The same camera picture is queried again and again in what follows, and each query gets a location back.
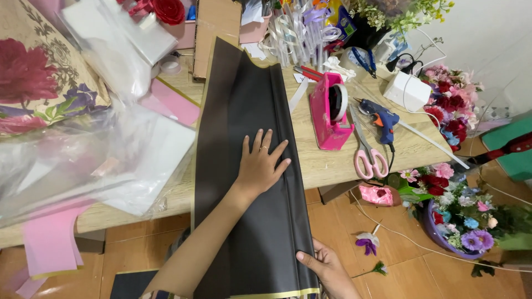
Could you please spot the person's left hand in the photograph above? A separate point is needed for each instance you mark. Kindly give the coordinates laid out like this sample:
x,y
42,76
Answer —
x,y
257,172

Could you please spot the person's right hand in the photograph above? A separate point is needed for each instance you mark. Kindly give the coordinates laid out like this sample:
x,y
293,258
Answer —
x,y
330,270

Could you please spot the black gold-edged wrapping paper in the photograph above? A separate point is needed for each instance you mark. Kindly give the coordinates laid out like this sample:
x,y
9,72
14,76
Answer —
x,y
249,104

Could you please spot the purple and white loose flower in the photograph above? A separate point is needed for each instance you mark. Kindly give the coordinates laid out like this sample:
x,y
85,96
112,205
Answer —
x,y
368,241

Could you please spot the small green flower sprig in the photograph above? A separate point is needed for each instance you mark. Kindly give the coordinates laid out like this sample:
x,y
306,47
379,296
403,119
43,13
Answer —
x,y
379,268

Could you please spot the small open carton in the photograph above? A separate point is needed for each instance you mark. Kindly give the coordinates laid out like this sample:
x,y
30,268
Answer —
x,y
336,190

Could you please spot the pink tape dispenser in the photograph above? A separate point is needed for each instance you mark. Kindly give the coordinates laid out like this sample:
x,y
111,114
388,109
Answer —
x,y
322,124

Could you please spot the crumpled pink plastic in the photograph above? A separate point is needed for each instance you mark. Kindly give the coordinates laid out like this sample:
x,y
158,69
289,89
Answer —
x,y
376,195

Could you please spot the white paper strip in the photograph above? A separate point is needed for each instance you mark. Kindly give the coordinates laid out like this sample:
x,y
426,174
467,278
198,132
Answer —
x,y
298,94

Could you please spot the pink gold-edged paper sheet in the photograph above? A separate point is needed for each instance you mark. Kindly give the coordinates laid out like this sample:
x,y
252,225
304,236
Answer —
x,y
176,104

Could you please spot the white tape roll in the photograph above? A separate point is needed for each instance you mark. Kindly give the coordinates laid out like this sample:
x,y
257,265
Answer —
x,y
343,101

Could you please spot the crumpled white tissue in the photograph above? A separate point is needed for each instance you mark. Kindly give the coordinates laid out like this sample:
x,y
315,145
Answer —
x,y
338,66

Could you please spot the small clear tape roll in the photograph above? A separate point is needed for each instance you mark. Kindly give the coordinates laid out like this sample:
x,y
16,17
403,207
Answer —
x,y
170,66

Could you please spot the blue glue gun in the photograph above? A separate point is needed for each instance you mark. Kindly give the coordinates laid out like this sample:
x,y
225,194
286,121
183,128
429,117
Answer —
x,y
385,120

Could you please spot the purple basin of mixed flowers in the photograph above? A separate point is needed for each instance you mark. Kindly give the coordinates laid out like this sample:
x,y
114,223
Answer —
x,y
461,220

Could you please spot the large clear tape roll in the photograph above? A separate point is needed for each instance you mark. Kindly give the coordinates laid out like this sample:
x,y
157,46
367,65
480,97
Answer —
x,y
346,62

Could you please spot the bundle of pale ribbons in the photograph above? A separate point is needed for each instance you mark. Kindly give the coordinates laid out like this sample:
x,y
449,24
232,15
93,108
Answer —
x,y
299,37

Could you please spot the brown cardboard box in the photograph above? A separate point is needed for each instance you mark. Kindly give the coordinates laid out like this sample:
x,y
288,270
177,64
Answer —
x,y
216,37

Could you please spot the pink plastic basket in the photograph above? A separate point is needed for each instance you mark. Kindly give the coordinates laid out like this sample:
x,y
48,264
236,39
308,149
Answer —
x,y
253,31

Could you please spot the pink storage box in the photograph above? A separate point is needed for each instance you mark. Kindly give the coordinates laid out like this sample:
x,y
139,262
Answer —
x,y
185,35

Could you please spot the long white stick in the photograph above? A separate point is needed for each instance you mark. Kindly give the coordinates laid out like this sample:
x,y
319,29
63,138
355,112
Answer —
x,y
432,144

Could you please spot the black paper sheet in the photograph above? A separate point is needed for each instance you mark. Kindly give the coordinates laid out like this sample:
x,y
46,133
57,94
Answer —
x,y
133,284

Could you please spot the white power adapter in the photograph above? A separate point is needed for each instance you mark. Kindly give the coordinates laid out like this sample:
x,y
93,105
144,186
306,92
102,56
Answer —
x,y
405,92

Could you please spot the clear plastic wrap sheets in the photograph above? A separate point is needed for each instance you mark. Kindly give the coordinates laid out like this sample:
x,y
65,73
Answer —
x,y
83,162

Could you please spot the yellow and blue packet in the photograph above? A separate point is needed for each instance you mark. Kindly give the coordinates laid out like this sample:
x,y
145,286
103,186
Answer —
x,y
343,18

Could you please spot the black plug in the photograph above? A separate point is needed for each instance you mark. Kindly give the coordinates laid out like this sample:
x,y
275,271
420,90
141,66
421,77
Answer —
x,y
401,64

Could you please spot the red artificial rose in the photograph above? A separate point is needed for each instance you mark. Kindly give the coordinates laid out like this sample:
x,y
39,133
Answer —
x,y
168,10

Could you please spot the plastic bag of white sheets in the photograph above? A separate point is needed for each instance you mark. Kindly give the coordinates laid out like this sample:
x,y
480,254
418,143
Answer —
x,y
120,37

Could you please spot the pink and red flower bouquet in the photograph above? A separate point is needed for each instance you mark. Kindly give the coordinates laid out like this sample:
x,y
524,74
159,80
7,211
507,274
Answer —
x,y
453,104

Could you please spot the green and white foliage bunch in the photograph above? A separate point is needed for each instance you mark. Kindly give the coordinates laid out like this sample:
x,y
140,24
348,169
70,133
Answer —
x,y
395,14

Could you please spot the green foam block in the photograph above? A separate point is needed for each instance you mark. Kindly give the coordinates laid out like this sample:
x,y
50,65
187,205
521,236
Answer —
x,y
513,164

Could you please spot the red and black tool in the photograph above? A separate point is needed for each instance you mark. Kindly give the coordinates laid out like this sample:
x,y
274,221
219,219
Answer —
x,y
509,149

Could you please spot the stack of pink paper sheets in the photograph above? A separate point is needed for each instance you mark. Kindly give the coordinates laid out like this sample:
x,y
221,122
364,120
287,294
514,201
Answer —
x,y
50,245

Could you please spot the floral printed wrapping paper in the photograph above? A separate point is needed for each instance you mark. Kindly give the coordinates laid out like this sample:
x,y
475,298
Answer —
x,y
41,70

